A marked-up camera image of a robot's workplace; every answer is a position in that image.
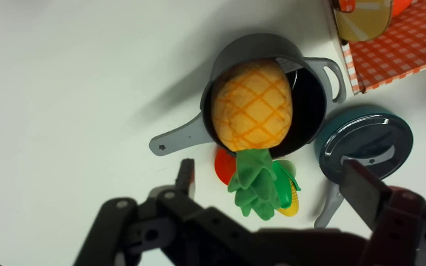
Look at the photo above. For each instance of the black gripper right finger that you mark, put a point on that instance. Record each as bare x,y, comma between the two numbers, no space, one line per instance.
400,226

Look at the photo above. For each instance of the dark teal pot lid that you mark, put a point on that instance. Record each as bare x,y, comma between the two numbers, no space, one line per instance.
362,133

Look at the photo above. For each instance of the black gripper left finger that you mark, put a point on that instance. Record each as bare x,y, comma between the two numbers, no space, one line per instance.
174,231

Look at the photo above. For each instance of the yellow green red toy stack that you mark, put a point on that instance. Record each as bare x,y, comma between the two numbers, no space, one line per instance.
224,167

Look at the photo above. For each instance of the toy peach half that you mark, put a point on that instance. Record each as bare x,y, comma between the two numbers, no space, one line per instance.
363,19

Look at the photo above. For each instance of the black toy saucepan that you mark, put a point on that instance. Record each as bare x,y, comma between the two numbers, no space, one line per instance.
310,104

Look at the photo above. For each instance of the plush toy pineapple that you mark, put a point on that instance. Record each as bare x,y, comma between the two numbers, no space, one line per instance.
252,108

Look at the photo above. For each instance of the orange checkered cardboard basket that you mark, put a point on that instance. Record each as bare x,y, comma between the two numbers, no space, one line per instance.
406,44

